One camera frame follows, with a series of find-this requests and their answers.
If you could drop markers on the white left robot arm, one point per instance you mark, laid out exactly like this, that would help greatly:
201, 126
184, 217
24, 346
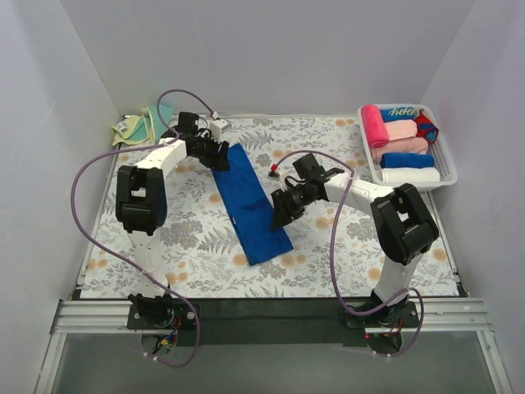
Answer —
141, 203

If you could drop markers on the white plastic basket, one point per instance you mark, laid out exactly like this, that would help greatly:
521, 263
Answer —
443, 160

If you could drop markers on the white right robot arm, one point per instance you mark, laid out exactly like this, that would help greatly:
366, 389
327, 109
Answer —
404, 226

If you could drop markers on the aluminium front rail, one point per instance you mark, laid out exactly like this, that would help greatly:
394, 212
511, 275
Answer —
104, 316

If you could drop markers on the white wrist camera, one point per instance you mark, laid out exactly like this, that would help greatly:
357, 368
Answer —
218, 127
274, 174

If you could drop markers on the red blue patterned cloth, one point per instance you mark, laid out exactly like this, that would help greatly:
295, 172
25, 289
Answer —
425, 128

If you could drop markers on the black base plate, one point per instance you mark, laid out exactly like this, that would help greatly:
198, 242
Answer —
268, 333

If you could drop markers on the blue lettered rolled towel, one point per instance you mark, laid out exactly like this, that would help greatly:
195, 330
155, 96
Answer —
398, 113

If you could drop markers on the light pink rolled towel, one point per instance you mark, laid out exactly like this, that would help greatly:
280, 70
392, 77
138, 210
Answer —
401, 129

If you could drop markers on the dusty pink rolled towel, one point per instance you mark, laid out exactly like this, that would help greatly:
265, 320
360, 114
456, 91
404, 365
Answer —
410, 145

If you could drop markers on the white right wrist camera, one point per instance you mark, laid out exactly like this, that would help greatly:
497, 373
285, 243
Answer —
274, 174

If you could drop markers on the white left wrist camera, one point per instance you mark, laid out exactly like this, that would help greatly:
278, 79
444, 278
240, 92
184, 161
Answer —
218, 127

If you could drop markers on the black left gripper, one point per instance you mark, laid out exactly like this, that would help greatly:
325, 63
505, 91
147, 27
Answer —
219, 155

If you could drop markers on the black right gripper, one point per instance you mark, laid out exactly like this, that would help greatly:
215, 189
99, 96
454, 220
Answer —
283, 203

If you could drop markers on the hot pink rolled towel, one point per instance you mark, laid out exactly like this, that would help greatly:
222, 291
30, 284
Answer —
374, 126

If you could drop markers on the white rolled towel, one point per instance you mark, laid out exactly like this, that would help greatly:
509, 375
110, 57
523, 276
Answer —
409, 175

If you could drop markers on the green yellow cloth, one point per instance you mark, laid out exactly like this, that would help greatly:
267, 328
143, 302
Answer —
138, 129

